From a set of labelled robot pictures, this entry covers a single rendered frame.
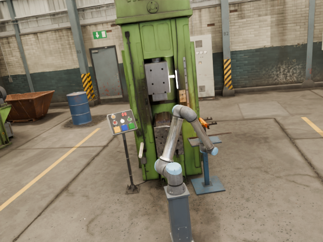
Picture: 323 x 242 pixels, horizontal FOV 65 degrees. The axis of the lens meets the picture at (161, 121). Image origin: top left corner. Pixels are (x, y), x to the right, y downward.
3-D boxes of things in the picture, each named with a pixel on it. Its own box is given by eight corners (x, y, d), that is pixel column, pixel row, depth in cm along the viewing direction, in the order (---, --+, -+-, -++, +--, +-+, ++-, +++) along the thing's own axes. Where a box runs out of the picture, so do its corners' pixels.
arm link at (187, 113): (193, 105, 242) (220, 151, 276) (185, 103, 253) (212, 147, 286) (185, 113, 239) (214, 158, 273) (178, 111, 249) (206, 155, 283)
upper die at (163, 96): (167, 99, 344) (167, 92, 341) (153, 101, 344) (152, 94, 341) (166, 93, 384) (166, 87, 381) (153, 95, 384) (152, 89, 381)
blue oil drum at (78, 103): (87, 124, 742) (80, 94, 716) (68, 125, 754) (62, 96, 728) (95, 118, 797) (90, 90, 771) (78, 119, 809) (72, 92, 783)
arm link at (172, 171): (173, 187, 240) (171, 170, 235) (163, 180, 254) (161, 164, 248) (186, 181, 247) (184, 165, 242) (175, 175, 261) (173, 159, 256)
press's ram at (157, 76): (176, 91, 340) (173, 61, 329) (148, 94, 341) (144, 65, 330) (174, 86, 381) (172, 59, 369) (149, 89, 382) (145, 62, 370)
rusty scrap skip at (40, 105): (40, 123, 817) (33, 97, 792) (-9, 126, 856) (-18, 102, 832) (60, 113, 929) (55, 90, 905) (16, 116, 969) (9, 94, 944)
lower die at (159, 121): (170, 124, 354) (169, 118, 351) (155, 126, 354) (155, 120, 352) (169, 116, 394) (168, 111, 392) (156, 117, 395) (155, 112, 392)
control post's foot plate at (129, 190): (139, 193, 364) (138, 187, 361) (124, 194, 364) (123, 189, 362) (140, 185, 385) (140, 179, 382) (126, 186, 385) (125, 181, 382)
